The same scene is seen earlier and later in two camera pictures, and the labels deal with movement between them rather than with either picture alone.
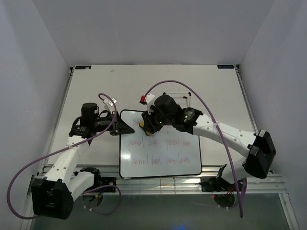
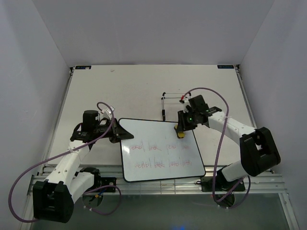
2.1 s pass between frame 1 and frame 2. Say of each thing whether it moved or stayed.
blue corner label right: stayed
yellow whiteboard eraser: moved
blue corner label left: stayed
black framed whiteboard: stayed
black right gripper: moved
